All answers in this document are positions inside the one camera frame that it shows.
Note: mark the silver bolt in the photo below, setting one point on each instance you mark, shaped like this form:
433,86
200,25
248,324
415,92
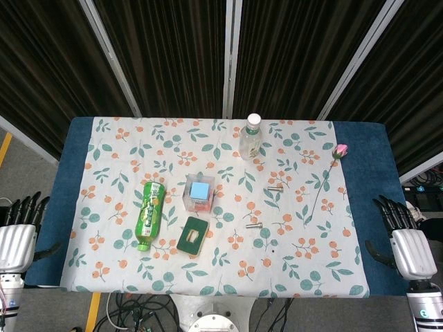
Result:
254,225
275,189

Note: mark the blue table mat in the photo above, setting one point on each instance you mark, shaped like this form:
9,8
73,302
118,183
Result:
367,173

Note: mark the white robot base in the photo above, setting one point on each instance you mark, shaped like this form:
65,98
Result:
212,311

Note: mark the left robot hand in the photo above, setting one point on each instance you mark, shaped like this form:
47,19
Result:
15,245

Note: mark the floral tablecloth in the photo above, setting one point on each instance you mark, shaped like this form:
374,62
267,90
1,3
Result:
221,269

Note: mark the green box with window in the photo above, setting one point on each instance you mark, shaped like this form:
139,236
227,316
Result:
190,246

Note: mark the dark pleated curtain panel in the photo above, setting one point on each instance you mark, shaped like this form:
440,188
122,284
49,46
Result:
297,55
166,55
45,69
412,86

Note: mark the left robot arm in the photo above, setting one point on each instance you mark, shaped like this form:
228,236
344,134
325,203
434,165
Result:
9,301

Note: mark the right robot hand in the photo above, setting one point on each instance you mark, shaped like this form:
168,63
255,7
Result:
413,254

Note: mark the grey partition frame post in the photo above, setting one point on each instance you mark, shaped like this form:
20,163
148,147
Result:
422,171
231,58
109,55
360,58
27,141

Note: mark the clear plastic box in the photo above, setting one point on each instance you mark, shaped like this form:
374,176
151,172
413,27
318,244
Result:
194,205

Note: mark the green tea bottle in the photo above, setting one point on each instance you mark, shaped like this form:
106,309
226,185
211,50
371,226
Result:
149,214

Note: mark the pink rose with stem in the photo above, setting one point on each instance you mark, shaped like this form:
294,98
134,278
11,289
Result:
340,150

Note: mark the blue faced puzzle cube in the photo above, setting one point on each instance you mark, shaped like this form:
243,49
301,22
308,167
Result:
200,191

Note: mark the white and black sneaker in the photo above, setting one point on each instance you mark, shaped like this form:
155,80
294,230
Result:
413,209

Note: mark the clear water bottle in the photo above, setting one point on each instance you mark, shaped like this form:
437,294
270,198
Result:
250,140

